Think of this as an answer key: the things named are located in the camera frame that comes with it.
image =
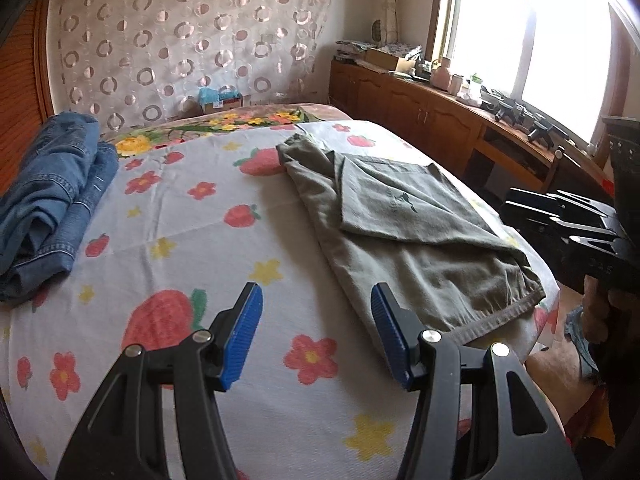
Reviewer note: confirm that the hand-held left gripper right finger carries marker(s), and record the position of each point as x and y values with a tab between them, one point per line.
390	340

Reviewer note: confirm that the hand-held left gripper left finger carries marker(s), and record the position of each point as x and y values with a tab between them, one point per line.
245	330

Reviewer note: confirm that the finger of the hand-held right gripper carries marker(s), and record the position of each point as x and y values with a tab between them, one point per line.
575	242
527	205

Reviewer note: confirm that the grey green pants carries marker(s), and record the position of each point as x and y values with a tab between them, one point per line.
400	240

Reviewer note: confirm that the person's right hand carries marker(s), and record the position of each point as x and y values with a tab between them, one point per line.
597	310

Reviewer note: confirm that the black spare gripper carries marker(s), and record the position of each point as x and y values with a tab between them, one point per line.
545	134
505	107

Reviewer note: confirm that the blue grey cloth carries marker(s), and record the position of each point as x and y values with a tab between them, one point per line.
580	340

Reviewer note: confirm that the strawberry flower printed bed sheet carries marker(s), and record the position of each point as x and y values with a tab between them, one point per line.
200	240

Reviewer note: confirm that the green capped bottle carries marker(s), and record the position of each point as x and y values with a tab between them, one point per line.
475	89

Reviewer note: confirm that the white cup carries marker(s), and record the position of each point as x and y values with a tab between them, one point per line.
455	84

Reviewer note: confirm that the wooden cabinet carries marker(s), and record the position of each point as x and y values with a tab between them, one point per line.
410	110

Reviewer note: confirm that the pink jar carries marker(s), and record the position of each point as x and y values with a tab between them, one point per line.
441	72

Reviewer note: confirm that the window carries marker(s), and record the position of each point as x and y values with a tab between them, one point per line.
550	35

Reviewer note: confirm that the open cardboard box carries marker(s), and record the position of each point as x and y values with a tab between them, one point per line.
387	59

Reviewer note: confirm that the yellow flower printed blanket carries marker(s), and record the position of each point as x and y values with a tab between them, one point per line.
225	122

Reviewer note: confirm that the small cardboard box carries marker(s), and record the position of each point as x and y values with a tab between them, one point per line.
225	106

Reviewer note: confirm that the blue plastic bag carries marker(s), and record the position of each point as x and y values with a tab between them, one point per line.
215	94

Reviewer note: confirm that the patterned cloth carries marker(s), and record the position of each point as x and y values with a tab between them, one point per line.
350	46

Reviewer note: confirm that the folded blue jeans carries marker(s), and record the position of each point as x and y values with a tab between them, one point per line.
45	200

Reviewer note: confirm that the lace window curtain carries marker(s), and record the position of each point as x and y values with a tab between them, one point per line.
392	0

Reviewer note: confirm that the circle patterned sheer curtain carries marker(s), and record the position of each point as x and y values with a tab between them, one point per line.
175	35

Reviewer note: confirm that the wooden slatted headboard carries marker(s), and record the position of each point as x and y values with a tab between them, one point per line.
22	85

